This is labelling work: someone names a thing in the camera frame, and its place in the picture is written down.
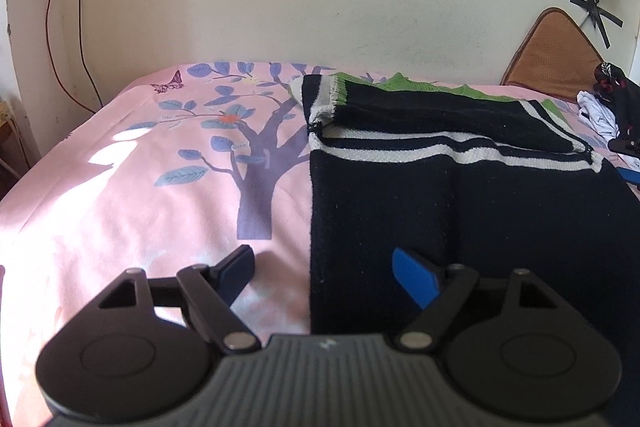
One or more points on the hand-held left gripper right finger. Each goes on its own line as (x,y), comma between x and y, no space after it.
(415,279)

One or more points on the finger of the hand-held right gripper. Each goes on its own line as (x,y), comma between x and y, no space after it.
(630,177)
(625,146)

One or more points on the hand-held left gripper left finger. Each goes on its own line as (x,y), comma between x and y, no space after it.
(235,274)

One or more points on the navy green striped knit sweater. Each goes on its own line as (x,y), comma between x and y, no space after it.
(450,207)

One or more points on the black garment with red print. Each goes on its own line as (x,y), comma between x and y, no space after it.
(627,107)

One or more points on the white garment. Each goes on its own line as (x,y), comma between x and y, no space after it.
(597,114)

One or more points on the pink floral bedsheet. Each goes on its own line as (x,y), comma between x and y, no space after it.
(150,207)

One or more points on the brown cushion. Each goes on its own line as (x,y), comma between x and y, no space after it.
(550,57)

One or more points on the black tape cross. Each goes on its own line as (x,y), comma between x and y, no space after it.
(597,9)

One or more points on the wooden side table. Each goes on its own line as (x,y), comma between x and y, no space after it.
(12,157)

